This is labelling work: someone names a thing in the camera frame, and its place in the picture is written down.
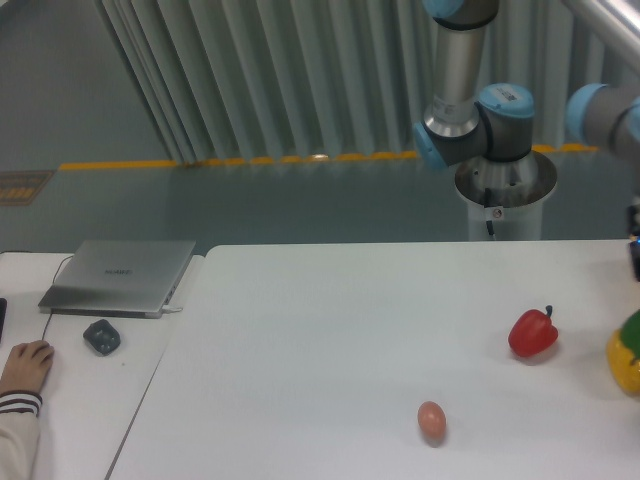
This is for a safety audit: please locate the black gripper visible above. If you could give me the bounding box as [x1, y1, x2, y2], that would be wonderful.
[626, 199, 640, 281]

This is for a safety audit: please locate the green bell pepper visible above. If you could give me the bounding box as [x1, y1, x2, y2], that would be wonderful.
[619, 310, 640, 357]

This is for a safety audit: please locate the white sleeve forearm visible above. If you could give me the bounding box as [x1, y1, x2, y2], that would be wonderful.
[1, 391, 42, 479]

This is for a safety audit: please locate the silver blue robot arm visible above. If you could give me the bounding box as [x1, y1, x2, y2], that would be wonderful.
[413, 1, 639, 282]

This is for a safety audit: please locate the person's hand on mouse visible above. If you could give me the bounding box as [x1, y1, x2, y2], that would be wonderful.
[1, 340, 55, 395]

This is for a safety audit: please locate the red bell pepper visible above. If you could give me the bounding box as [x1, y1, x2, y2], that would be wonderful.
[508, 305, 559, 358]

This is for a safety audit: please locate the yellow bell pepper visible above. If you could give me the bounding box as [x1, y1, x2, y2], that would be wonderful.
[606, 329, 639, 396]

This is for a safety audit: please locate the brown egg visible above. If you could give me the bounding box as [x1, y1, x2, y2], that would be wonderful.
[417, 401, 447, 441]

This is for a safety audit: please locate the white pleated curtain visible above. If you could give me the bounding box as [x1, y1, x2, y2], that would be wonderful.
[97, 1, 639, 165]

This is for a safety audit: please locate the white usb dongle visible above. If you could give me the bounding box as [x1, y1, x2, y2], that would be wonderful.
[162, 306, 183, 314]

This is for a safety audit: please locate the silver closed laptop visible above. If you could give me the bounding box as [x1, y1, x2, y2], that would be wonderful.
[38, 240, 196, 318]

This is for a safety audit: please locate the dark grey small tray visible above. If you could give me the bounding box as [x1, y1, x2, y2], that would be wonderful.
[83, 319, 121, 356]

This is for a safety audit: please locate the black keyboard edge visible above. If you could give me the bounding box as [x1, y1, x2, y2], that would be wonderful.
[0, 298, 8, 342]

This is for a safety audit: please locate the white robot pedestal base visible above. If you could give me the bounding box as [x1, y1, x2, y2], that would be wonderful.
[454, 151, 558, 241]

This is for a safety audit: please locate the black base cable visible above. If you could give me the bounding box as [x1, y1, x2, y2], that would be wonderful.
[482, 186, 498, 242]

